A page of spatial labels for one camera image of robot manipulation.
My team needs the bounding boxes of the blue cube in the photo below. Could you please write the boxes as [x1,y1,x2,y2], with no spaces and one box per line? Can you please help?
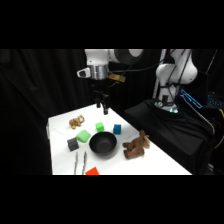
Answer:
[113,124,123,135]

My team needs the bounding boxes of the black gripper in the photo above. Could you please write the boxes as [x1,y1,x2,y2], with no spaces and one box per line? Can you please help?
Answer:
[91,78,110,116]

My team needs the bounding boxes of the black curtain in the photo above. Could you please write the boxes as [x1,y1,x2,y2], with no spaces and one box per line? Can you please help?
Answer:
[0,49,224,176]

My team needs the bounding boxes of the small tan plush toy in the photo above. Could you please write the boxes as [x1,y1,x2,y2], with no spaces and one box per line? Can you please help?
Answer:
[68,114,86,130]

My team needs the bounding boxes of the brown plush toy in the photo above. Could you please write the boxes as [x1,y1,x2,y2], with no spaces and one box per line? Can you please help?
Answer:
[121,129,151,160]

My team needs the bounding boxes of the grey cube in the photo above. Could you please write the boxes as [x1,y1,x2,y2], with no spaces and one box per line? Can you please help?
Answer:
[66,137,80,152]

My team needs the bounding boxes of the blue lit device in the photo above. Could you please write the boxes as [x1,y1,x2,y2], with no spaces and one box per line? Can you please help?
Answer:
[180,88,204,110]

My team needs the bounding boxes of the metal tongs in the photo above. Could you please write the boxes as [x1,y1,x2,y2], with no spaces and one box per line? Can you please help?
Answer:
[73,151,88,176]

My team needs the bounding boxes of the large light green block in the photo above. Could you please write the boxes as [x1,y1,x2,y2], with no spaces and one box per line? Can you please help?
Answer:
[75,129,92,144]

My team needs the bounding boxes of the black cloth covered stand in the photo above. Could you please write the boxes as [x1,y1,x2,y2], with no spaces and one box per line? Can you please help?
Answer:
[123,98,218,176]

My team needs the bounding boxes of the small green cube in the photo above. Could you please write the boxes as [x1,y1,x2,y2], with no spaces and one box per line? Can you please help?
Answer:
[94,122,105,133]

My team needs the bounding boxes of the tan wrist camera block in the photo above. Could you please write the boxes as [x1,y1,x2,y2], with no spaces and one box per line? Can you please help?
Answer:
[108,73,127,84]

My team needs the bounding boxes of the red cube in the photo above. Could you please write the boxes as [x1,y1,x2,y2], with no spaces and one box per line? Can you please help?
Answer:
[84,166,101,176]

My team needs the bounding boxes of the yellow cable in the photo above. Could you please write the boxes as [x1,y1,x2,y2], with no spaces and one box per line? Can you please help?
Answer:
[213,108,224,151]

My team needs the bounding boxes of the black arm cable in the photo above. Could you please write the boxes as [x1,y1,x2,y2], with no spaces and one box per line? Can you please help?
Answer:
[108,49,193,88]

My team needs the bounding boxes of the black bowl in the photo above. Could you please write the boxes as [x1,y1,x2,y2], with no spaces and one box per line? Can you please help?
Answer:
[88,131,118,158]

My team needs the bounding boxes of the white wrist side bracket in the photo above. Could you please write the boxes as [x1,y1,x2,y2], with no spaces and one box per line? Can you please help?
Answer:
[76,67,92,79]

